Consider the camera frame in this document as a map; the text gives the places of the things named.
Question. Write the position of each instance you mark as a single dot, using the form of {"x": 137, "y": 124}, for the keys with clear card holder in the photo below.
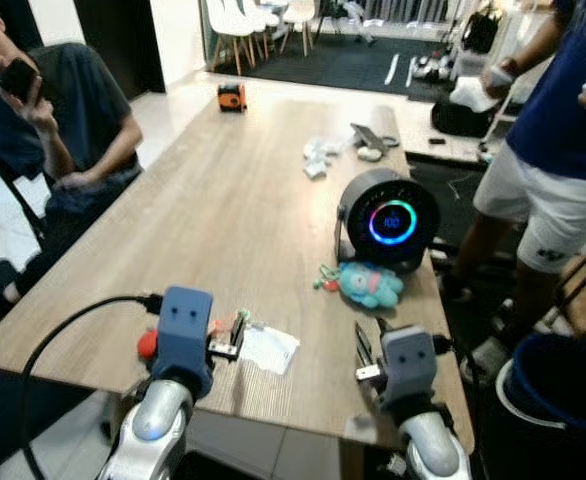
{"x": 271, "y": 350}

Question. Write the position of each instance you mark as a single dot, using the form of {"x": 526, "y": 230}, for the blue plush toy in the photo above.
{"x": 370, "y": 285}

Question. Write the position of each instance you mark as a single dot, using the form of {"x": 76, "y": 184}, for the small red ball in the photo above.
{"x": 147, "y": 345}

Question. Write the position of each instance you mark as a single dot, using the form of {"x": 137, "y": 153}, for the small white case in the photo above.
{"x": 370, "y": 154}

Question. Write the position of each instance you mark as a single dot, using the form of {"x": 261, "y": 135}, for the white crumpled wrapper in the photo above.
{"x": 321, "y": 157}

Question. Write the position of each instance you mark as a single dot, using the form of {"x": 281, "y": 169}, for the blue bucket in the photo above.
{"x": 558, "y": 400}

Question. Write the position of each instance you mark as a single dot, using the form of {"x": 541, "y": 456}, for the grey phone stand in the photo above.
{"x": 373, "y": 136}

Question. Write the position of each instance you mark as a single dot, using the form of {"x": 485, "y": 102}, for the black floor bag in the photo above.
{"x": 463, "y": 117}

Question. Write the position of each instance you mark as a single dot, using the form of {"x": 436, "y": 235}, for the orange black tape measure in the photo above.
{"x": 232, "y": 97}

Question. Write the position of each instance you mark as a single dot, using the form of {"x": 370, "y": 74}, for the white cloth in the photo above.
{"x": 473, "y": 93}

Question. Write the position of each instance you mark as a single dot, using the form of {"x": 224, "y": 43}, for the black chair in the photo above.
{"x": 18, "y": 205}

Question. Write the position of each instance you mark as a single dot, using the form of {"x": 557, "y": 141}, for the seated person dark shirt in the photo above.
{"x": 73, "y": 110}

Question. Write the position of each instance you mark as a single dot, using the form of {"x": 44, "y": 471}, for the person blue shirt white shorts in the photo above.
{"x": 558, "y": 120}

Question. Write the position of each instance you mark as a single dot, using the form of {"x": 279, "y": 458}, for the white chair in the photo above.
{"x": 298, "y": 12}
{"x": 258, "y": 17}
{"x": 225, "y": 22}

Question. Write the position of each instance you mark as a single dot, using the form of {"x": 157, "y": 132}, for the black backpack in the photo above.
{"x": 479, "y": 30}

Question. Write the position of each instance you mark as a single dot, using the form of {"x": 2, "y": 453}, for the black smartphone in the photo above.
{"x": 18, "y": 75}

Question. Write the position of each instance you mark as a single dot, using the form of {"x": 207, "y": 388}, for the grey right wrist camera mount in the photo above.
{"x": 410, "y": 360}

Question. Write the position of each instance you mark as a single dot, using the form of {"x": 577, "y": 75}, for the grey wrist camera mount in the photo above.
{"x": 410, "y": 360}
{"x": 185, "y": 325}

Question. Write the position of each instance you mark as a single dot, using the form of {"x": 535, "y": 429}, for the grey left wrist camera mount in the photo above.
{"x": 185, "y": 325}

